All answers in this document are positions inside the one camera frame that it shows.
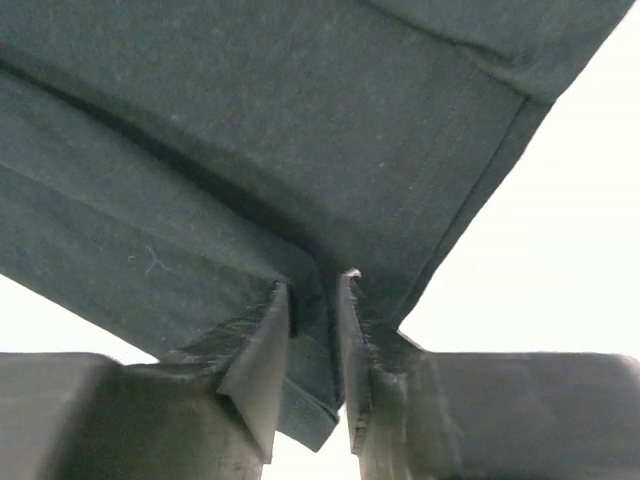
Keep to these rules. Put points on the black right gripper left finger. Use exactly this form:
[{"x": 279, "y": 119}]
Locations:
[{"x": 207, "y": 411}]

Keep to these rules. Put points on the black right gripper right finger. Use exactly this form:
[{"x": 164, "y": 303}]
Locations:
[{"x": 416, "y": 414}]

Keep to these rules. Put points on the black t-shirt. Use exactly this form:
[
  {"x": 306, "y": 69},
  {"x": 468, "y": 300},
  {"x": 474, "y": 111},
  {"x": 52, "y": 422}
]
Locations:
[{"x": 164, "y": 163}]

